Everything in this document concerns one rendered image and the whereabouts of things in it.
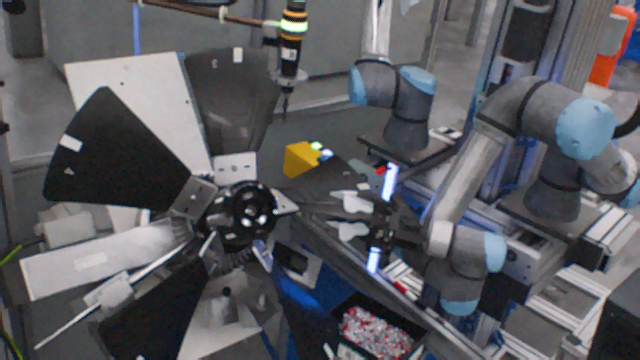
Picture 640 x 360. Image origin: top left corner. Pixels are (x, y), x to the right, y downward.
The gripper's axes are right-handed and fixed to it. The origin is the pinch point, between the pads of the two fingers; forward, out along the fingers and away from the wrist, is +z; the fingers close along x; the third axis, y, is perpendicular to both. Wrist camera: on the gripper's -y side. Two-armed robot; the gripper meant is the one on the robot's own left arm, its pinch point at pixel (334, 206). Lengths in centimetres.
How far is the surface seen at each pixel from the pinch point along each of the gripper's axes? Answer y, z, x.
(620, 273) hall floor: -179, -132, 137
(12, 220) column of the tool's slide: 3, 81, 27
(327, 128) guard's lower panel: -96, 22, 39
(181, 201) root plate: 16.4, 26.8, -5.2
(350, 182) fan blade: -13.0, -0.9, 2.1
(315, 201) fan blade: -0.1, 4.2, -0.1
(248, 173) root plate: 5.9, 17.2, -7.7
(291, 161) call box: -39.4, 20.2, 18.4
